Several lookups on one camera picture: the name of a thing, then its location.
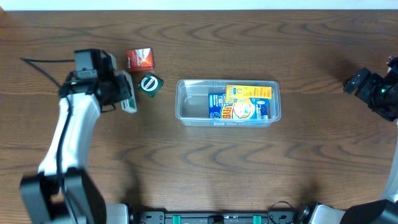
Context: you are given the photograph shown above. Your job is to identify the red medicine box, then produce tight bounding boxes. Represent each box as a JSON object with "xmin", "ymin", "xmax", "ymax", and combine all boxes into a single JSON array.
[{"xmin": 126, "ymin": 48, "xmax": 155, "ymax": 72}]

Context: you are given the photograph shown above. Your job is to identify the white Panadol box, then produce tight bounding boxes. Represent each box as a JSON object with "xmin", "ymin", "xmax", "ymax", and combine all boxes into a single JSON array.
[{"xmin": 118, "ymin": 70, "xmax": 137, "ymax": 114}]

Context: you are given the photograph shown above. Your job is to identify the green Zam-Buk box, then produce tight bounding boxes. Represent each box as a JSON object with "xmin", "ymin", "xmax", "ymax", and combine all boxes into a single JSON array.
[{"xmin": 137, "ymin": 72, "xmax": 164, "ymax": 98}]

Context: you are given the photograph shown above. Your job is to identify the clear plastic container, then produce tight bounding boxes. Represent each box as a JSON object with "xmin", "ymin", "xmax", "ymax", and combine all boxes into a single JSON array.
[{"xmin": 175, "ymin": 80, "xmax": 282, "ymax": 128}]

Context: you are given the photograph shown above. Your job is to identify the blue cooling patch box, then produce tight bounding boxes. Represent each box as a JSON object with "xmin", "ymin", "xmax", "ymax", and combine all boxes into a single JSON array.
[{"xmin": 208, "ymin": 93, "xmax": 271, "ymax": 121}]

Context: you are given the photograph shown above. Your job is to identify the yellow cough syrup box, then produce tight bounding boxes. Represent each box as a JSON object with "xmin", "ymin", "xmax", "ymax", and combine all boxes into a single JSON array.
[{"xmin": 226, "ymin": 85, "xmax": 272, "ymax": 100}]

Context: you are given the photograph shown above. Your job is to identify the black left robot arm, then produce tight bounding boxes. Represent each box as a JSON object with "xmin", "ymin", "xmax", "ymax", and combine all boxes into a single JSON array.
[{"xmin": 20, "ymin": 49, "xmax": 137, "ymax": 223}]

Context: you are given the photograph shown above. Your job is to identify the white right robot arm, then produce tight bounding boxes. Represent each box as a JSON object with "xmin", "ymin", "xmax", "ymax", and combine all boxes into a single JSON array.
[{"xmin": 295, "ymin": 55, "xmax": 397, "ymax": 224}]

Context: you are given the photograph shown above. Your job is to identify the black mounting rail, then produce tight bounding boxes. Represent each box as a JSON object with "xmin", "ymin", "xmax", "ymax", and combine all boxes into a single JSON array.
[{"xmin": 129, "ymin": 210, "xmax": 308, "ymax": 224}]

